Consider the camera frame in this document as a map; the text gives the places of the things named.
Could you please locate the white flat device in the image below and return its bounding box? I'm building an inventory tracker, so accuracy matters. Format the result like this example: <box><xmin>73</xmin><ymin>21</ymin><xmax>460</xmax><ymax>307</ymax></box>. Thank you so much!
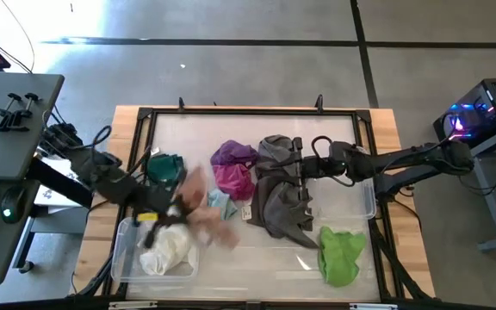
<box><xmin>34</xmin><ymin>158</ymin><xmax>94</xmax><ymax>208</ymax></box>

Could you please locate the black metal table frame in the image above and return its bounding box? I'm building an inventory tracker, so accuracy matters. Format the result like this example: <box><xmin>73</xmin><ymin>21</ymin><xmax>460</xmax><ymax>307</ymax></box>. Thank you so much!
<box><xmin>105</xmin><ymin>106</ymin><xmax>404</xmax><ymax>302</ymax></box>

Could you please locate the white tape strip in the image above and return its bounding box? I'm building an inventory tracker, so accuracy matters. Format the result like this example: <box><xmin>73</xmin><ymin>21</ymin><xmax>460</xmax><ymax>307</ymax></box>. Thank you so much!
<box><xmin>108</xmin><ymin>301</ymin><xmax>158</xmax><ymax>309</ymax></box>
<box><xmin>350</xmin><ymin>303</ymin><xmax>399</xmax><ymax>310</ymax></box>

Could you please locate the black computer mouse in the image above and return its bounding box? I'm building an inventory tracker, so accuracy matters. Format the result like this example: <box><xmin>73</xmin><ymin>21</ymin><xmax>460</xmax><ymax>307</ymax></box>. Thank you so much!
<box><xmin>0</xmin><ymin>184</ymin><xmax>28</xmax><ymax>225</ymax></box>

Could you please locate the pale pink microfiber towel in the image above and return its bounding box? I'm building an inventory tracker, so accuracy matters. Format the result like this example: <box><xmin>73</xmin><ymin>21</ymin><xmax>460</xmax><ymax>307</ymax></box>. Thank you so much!
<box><xmin>174</xmin><ymin>165</ymin><xmax>240</xmax><ymax>251</ymax></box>

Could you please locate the purple microfiber towel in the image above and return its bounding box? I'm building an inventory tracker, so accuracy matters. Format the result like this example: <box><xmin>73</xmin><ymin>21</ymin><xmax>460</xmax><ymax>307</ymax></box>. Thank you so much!
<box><xmin>210</xmin><ymin>139</ymin><xmax>261</xmax><ymax>169</ymax></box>

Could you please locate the clear plastic bin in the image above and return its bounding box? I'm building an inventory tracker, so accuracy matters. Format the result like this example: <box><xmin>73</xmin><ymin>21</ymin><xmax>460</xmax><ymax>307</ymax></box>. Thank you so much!
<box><xmin>315</xmin><ymin>145</ymin><xmax>378</xmax><ymax>220</ymax></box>
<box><xmin>110</xmin><ymin>217</ymin><xmax>201</xmax><ymax>284</ymax></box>

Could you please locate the white microfiber towel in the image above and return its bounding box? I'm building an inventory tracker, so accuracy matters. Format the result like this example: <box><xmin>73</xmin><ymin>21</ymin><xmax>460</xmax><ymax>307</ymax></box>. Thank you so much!
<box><xmin>139</xmin><ymin>223</ymin><xmax>198</xmax><ymax>276</ymax></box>

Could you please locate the black RGB computer tower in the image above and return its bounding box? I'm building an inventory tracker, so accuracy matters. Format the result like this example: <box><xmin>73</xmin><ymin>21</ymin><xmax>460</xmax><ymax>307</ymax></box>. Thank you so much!
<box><xmin>432</xmin><ymin>77</ymin><xmax>496</xmax><ymax>151</ymax></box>

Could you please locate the dark teal microfiber towel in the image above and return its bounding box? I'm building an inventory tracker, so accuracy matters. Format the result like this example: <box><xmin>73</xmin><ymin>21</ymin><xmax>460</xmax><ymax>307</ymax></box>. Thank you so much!
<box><xmin>146</xmin><ymin>153</ymin><xmax>188</xmax><ymax>190</ymax></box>

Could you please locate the light blue microfiber towel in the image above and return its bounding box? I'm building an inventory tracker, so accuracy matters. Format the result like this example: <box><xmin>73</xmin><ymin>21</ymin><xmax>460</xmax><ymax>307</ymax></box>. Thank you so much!
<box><xmin>207</xmin><ymin>188</ymin><xmax>239</xmax><ymax>221</ymax></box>

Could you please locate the dark grey microfiber towel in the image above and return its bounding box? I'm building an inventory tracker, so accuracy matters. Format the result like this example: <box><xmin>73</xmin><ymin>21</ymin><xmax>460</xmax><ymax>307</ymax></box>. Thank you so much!
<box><xmin>246</xmin><ymin>171</ymin><xmax>319</xmax><ymax>250</ymax></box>

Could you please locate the magenta microfiber towel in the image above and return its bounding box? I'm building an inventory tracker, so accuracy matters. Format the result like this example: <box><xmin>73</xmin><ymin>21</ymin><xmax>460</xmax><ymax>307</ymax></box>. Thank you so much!
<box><xmin>212</xmin><ymin>163</ymin><xmax>257</xmax><ymax>202</ymax></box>

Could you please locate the black cable bundle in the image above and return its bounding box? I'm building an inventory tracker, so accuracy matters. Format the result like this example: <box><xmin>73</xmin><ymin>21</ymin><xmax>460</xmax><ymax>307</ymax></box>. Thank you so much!
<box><xmin>73</xmin><ymin>253</ymin><xmax>131</xmax><ymax>298</ymax></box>
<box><xmin>368</xmin><ymin>217</ymin><xmax>432</xmax><ymax>301</ymax></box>

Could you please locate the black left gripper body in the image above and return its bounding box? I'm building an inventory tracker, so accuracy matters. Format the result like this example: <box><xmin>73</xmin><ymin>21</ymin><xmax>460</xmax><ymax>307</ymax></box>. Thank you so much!
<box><xmin>135</xmin><ymin>189</ymin><xmax>184</xmax><ymax>249</ymax></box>

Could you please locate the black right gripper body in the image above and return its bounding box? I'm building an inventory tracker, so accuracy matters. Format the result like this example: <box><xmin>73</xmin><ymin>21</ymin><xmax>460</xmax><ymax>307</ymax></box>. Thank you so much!
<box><xmin>291</xmin><ymin>136</ymin><xmax>355</xmax><ymax>202</ymax></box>

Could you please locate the black desk clamp mount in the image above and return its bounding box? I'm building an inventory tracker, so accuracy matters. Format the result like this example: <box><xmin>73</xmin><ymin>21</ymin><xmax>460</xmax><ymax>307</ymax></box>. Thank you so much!
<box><xmin>0</xmin><ymin>92</ymin><xmax>40</xmax><ymax>133</ymax></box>

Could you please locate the grey office desk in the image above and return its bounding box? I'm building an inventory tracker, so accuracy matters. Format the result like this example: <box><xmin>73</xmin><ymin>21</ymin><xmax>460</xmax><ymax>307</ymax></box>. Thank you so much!
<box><xmin>0</xmin><ymin>71</ymin><xmax>65</xmax><ymax>287</ymax></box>

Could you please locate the bright green microfiber towel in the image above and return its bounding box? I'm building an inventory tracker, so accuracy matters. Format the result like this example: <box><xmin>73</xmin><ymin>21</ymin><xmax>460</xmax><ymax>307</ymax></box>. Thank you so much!
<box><xmin>316</xmin><ymin>226</ymin><xmax>369</xmax><ymax>288</ymax></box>

